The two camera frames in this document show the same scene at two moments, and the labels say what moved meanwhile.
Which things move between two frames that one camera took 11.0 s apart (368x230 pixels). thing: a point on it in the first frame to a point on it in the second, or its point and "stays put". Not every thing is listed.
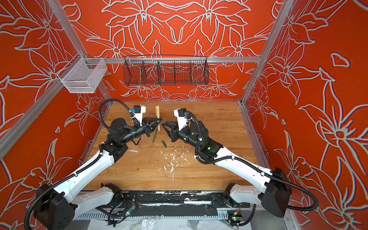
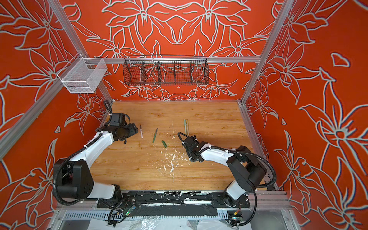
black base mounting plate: (179, 199) stays put
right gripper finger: (170, 124) to (182, 136)
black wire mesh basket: (165, 70) stays put
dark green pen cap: (164, 143) stays put
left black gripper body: (144, 129) to (129, 130)
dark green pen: (154, 138) stays put
